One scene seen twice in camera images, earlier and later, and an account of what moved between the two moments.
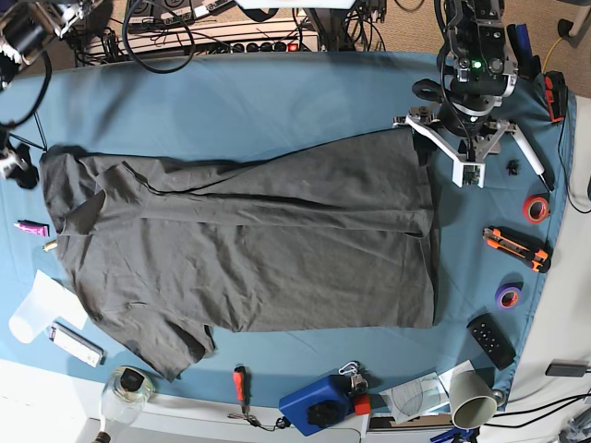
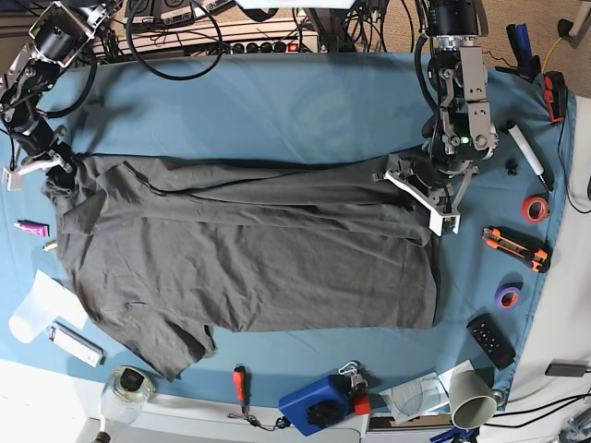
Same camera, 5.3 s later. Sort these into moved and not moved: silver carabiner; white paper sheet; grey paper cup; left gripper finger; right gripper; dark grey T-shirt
Moved: right gripper; left gripper finger
Not moved: silver carabiner; white paper sheet; dark grey T-shirt; grey paper cup
